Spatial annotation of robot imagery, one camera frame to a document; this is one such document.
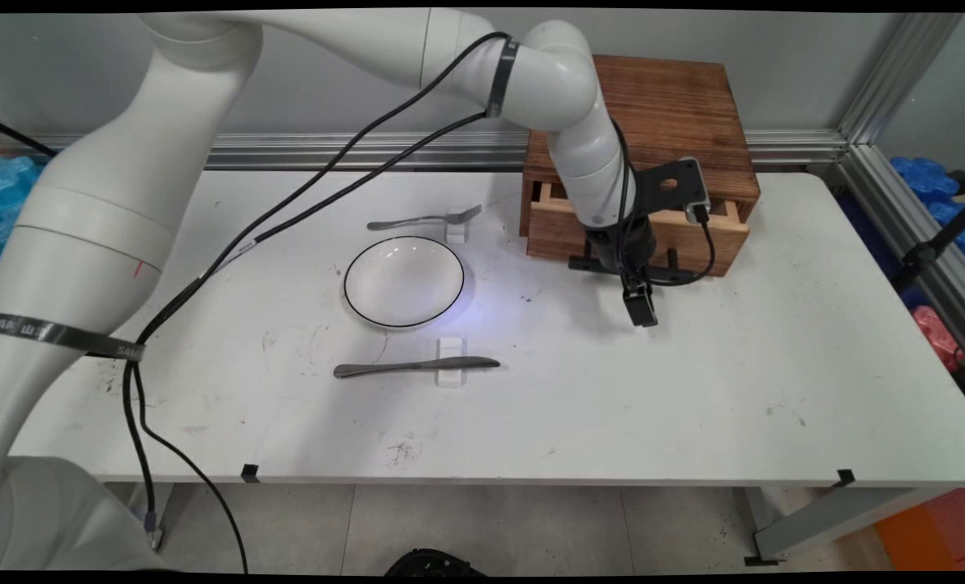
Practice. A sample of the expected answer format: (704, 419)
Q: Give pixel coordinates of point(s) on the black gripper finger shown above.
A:
(635, 300)
(652, 308)

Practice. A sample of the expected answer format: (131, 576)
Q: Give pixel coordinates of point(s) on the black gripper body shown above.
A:
(616, 247)

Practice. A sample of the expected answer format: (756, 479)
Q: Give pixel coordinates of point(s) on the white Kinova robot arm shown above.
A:
(126, 178)

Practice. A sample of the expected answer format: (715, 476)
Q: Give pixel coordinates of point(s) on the brown wooden drawer cabinet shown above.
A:
(677, 105)

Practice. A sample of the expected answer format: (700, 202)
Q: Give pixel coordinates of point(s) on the white cutlery rest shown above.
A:
(456, 231)
(451, 349)

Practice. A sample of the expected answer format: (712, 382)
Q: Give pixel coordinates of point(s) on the silver metal fork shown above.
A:
(418, 220)

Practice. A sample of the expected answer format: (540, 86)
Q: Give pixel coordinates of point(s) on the white plate with black rim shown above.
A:
(404, 282)

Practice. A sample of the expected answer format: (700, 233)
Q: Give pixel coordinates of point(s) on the black tape marker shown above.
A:
(846, 478)
(250, 473)

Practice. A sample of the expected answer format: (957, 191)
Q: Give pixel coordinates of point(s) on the silver metal knife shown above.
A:
(385, 368)

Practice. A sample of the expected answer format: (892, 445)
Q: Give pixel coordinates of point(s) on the grey metal table leg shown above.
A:
(823, 523)
(162, 507)

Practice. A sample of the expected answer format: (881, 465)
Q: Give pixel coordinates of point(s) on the pink plastic bag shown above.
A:
(937, 332)

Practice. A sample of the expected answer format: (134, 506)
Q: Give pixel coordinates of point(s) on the black stand rod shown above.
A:
(932, 247)

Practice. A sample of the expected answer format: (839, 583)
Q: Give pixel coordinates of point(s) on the blue bubble wrap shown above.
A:
(8, 195)
(928, 182)

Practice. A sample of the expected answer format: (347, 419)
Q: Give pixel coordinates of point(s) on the black round object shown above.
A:
(434, 562)

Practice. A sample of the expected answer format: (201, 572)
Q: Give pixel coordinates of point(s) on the orange box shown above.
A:
(932, 531)

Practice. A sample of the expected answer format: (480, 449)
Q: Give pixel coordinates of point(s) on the horizontal aluminium frame rail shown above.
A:
(369, 150)

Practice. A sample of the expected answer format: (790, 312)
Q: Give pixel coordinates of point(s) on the slanted aluminium frame rail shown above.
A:
(912, 235)

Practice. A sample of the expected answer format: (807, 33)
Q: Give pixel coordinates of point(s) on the upright aluminium frame post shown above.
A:
(896, 77)

